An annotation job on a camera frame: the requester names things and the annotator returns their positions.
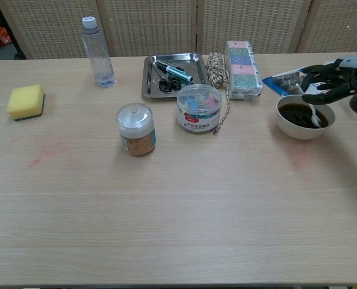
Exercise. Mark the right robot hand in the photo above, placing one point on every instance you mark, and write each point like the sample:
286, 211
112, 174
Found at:
346, 78

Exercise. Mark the black coffee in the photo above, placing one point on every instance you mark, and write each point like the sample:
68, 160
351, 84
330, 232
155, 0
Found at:
292, 116

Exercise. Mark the white bowl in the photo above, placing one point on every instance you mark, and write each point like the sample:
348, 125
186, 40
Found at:
301, 133

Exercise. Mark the multicolour sponge pack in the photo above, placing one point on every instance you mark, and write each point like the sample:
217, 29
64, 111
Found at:
243, 78

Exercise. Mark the clear tub of coloured clips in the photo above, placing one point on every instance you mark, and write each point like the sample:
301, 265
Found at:
199, 114

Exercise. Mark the stainless steel tray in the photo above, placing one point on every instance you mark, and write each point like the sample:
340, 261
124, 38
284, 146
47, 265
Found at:
191, 61

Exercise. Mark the green white marker pen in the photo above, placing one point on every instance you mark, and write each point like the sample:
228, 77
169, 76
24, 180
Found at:
178, 73

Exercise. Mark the black scissors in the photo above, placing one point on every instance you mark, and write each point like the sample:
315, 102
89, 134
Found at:
166, 85

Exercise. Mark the black marker pen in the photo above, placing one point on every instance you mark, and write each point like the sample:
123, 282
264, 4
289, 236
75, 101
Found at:
161, 64

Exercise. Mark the woven rattan folding screen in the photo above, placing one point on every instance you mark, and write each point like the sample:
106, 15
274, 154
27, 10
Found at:
151, 27

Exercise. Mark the clear lidded spice jar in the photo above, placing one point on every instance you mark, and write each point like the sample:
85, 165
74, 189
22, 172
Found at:
136, 135

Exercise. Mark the clear plastic water bottle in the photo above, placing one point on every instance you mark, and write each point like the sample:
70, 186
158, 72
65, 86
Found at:
98, 60

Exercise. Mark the yellow green sponge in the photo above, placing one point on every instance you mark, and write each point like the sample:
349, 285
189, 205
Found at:
24, 100

